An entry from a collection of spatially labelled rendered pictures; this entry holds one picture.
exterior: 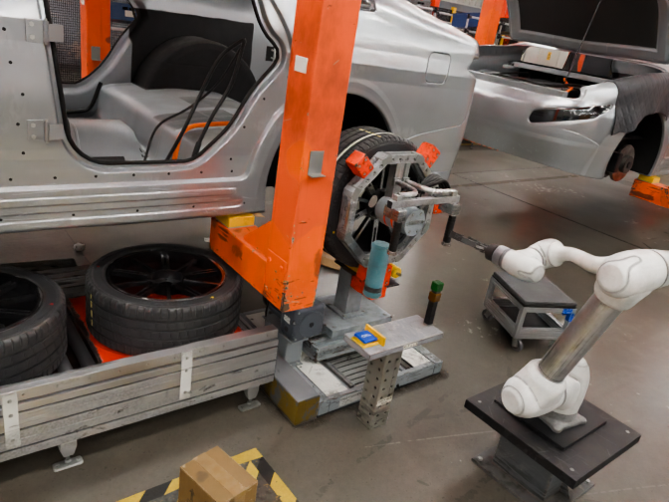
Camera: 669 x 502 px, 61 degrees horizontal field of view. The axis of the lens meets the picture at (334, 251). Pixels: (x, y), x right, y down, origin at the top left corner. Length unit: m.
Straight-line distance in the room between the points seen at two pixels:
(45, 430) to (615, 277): 1.92
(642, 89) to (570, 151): 0.69
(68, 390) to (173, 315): 0.46
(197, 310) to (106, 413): 0.50
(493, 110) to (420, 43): 2.15
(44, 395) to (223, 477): 0.66
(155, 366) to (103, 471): 0.42
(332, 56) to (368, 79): 0.83
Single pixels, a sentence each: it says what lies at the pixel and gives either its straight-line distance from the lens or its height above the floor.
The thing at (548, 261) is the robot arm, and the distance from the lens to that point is 2.47.
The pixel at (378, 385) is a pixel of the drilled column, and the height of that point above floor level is 0.23.
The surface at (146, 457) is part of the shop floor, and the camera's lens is 2.41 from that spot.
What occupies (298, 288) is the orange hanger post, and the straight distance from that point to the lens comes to 2.29.
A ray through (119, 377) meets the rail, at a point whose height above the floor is 0.34.
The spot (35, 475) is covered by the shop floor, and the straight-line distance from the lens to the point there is 2.41.
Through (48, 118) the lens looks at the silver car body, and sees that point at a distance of 2.28.
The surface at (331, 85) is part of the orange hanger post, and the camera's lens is 2.07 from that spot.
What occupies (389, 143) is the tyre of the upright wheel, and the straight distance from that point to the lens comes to 2.62.
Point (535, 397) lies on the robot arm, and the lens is 2.20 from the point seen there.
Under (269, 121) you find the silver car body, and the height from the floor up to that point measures 1.17.
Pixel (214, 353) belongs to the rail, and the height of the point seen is 0.33.
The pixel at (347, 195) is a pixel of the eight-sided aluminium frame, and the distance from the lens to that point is 2.47.
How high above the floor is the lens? 1.65
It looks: 22 degrees down
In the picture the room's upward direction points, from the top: 9 degrees clockwise
